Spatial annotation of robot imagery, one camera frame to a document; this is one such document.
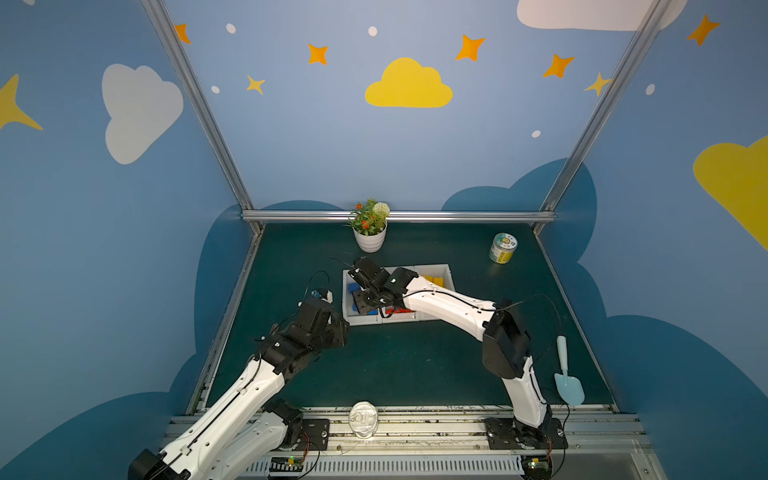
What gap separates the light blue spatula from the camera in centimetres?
81

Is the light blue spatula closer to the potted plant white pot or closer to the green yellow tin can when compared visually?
the green yellow tin can

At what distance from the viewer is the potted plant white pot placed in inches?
40.9

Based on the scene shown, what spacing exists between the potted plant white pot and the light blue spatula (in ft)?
2.32
